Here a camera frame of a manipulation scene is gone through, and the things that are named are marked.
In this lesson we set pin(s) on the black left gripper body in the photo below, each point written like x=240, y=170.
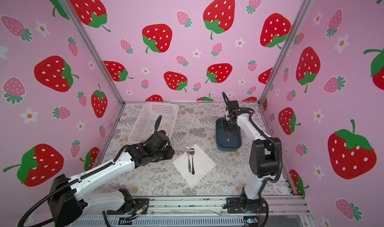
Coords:
x=167, y=153

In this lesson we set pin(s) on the white plastic mesh basket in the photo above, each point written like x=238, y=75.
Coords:
x=144, y=125

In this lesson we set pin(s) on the aluminium corner frame post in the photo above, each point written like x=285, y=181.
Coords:
x=79, y=27

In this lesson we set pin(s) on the right aluminium corner post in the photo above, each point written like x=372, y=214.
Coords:
x=300, y=17

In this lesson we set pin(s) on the teal plastic utensil tray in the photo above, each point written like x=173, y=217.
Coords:
x=226, y=141

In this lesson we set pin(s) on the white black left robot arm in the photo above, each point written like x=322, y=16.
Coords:
x=70, y=198

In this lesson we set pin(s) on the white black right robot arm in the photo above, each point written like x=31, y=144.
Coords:
x=265, y=160

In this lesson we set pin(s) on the white paper napkin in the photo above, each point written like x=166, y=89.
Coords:
x=202, y=162

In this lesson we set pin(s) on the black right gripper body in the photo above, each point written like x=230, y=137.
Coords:
x=227, y=125

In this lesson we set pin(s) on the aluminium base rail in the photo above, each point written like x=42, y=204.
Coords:
x=207, y=211

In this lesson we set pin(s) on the silver metal spoon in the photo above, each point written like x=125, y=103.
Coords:
x=192, y=152

